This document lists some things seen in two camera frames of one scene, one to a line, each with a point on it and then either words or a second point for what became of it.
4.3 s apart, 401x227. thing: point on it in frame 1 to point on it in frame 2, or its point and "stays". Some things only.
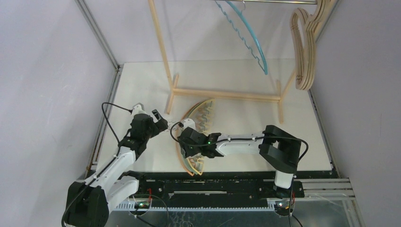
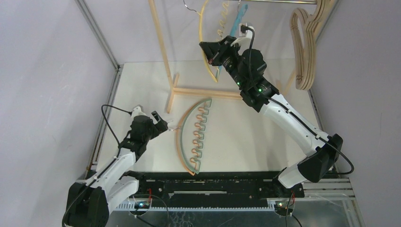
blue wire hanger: x=233 y=9 to x=234 y=27
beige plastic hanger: x=304 y=63 stays
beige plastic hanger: x=305 y=62 stays
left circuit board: x=142 y=205 stays
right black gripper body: x=183 y=138 to x=220 y=50
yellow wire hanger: x=202 y=113 to x=222 y=16
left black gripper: x=160 y=125 stays
